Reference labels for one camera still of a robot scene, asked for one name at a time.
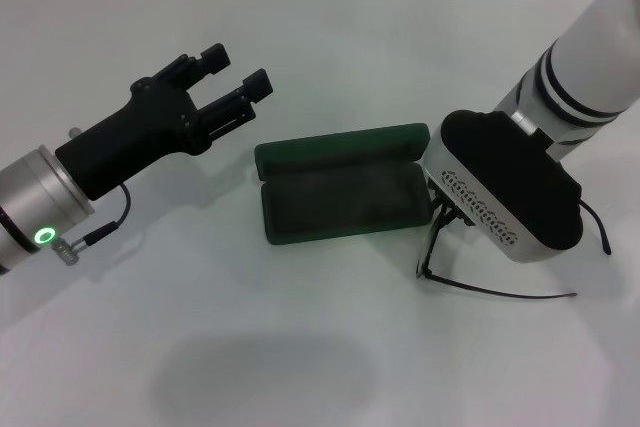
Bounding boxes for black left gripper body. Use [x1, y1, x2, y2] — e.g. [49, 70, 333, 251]
[53, 76, 212, 202]

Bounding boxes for black glasses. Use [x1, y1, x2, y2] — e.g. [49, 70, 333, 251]
[414, 198, 613, 299]

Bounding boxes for green glasses case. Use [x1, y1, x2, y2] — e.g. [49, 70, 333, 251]
[253, 121, 433, 247]

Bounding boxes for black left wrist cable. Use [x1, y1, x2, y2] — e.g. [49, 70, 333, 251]
[51, 182, 133, 266]

